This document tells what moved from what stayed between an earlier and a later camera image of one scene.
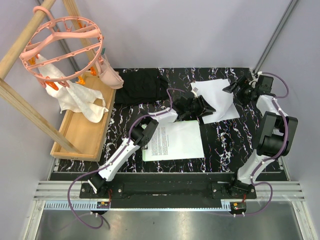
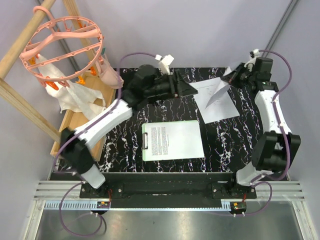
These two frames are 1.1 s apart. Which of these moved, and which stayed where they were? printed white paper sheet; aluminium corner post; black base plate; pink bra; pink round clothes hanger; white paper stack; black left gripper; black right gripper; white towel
Moved: white paper stack; black right gripper; black left gripper
Stayed: printed white paper sheet; black base plate; pink bra; aluminium corner post; white towel; pink round clothes hanger
